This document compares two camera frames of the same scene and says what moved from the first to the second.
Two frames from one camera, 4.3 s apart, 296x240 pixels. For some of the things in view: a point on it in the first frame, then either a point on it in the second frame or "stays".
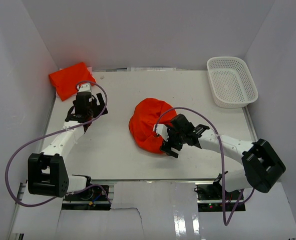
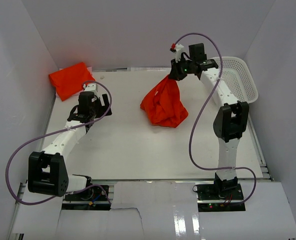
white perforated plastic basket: [232, 84] stays
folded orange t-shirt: [65, 81] stays
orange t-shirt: [148, 113] → [163, 104]
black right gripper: [166, 147] → [175, 74]
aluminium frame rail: [19, 197] stays
